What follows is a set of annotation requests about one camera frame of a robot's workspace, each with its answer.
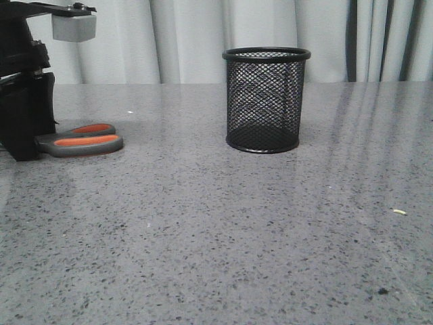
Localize grey curtain backdrop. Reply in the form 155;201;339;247
28;1;432;84

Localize grey and orange scissors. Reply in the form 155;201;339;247
36;123;124;158

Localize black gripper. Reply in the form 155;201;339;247
1;1;97;161

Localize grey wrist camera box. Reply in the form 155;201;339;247
51;15;97;43

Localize black mesh pen bucket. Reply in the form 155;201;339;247
222;47;311;154

